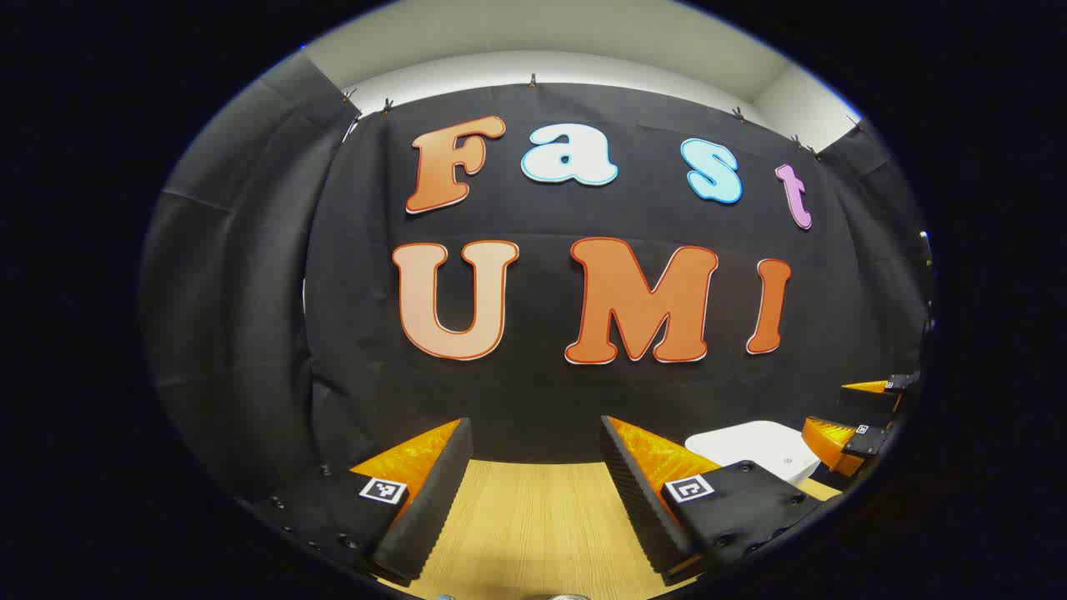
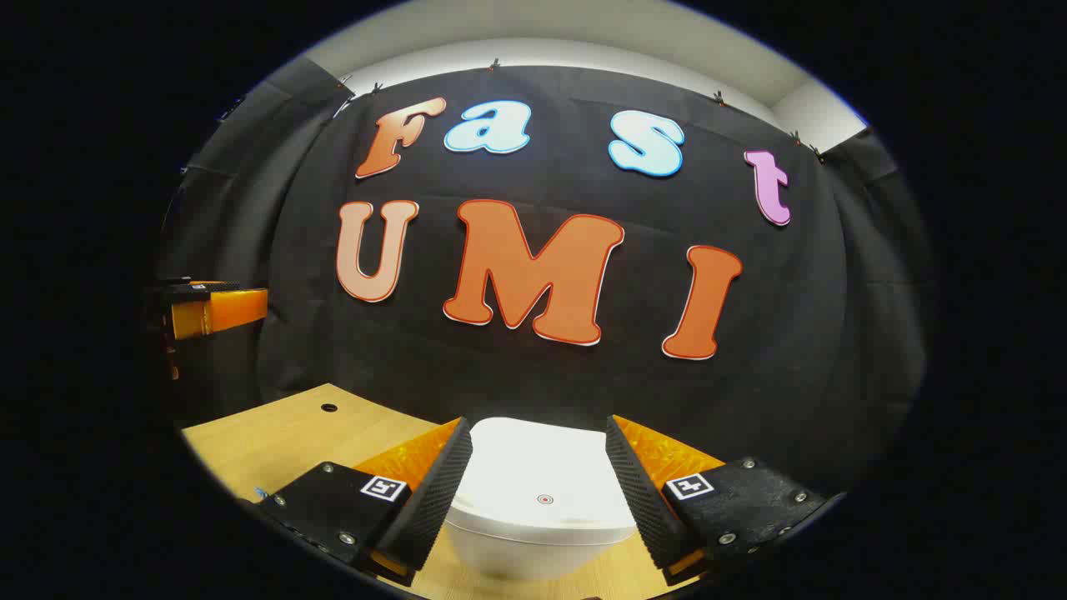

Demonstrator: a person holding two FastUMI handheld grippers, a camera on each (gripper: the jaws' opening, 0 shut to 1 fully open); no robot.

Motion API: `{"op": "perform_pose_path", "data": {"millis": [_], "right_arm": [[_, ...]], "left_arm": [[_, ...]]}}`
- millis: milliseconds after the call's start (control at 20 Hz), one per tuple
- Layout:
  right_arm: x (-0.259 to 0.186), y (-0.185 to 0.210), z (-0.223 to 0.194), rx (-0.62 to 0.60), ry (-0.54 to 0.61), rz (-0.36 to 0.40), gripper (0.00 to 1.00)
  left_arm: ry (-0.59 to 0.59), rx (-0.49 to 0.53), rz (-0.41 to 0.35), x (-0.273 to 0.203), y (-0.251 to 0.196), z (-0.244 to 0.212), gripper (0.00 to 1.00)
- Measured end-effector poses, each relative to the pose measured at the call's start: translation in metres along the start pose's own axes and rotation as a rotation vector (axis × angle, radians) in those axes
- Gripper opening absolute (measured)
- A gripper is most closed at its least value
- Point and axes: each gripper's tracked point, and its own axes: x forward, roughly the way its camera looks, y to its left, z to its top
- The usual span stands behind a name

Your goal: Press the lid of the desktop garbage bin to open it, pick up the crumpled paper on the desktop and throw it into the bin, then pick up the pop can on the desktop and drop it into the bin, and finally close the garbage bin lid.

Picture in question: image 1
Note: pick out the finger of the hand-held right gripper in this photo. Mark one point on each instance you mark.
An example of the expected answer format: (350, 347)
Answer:
(871, 387)
(838, 442)

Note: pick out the white desktop garbage bin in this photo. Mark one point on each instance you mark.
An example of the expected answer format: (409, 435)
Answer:
(750, 442)

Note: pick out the wooden desktop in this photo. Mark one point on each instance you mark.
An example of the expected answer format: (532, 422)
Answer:
(533, 525)

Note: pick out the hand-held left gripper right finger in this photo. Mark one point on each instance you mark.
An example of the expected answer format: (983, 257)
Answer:
(642, 508)

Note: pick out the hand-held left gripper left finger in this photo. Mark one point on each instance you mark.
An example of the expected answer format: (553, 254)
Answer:
(433, 508)

